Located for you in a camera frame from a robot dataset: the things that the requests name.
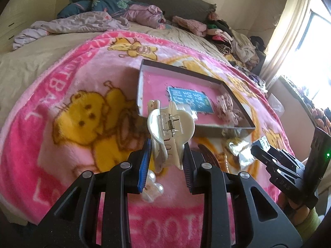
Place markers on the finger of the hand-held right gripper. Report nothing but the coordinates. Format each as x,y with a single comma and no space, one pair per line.
281,157
271,168

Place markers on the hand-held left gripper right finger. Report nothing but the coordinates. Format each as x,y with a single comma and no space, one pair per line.
187,170

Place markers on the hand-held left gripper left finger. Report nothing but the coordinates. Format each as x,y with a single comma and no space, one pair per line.
144,165

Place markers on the beige claw clip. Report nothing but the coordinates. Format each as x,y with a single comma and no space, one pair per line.
236,147

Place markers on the white hair claw clip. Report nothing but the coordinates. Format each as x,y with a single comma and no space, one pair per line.
181,124

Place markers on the shallow grey cardboard box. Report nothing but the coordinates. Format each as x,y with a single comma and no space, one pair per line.
219,131

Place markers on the person's right forearm green sleeve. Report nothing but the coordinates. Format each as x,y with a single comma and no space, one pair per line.
310,224

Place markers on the person's right hand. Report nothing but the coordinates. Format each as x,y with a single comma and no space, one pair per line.
301,213

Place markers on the white pearl hair clip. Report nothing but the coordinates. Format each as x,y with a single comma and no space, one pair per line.
152,186

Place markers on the orange floral cloth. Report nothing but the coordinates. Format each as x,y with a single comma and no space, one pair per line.
320,116

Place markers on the clear plastic bag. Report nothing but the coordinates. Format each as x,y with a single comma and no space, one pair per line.
276,104

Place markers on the pink dotted bow hair clip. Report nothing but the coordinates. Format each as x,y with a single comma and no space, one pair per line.
227,108

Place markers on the pink booklet with blue label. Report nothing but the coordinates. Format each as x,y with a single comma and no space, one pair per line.
155,87

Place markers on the pink printed bear blanket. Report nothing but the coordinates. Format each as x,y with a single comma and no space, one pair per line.
51,160

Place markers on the window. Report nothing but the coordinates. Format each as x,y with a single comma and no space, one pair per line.
318,44

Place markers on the pile of mixed clothes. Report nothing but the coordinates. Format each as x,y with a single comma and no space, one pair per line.
240,44

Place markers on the cream curtain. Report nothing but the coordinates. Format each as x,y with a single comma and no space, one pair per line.
284,31

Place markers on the pink knitted sweater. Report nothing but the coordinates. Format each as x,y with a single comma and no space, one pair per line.
188,24

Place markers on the lilac pink garment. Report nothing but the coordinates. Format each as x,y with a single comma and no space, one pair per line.
144,14

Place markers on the beige bed sheet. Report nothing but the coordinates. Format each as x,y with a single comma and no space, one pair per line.
25,64

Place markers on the lavender blanket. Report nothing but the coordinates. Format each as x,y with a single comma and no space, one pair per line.
77,23

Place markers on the grey bed headboard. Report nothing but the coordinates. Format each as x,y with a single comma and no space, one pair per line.
181,2

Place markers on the cream wardrobe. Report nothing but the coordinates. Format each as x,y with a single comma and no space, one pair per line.
25,5

